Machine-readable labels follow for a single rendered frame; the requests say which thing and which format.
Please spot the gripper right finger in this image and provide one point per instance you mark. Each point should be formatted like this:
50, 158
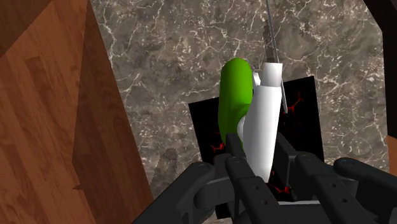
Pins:
328, 186

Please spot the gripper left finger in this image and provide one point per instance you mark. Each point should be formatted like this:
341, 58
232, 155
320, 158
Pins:
248, 189

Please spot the white and green kitchen tool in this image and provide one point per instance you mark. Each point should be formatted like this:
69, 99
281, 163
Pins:
262, 130

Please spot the black red-veined robot stand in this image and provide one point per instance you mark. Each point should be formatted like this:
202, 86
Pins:
299, 130

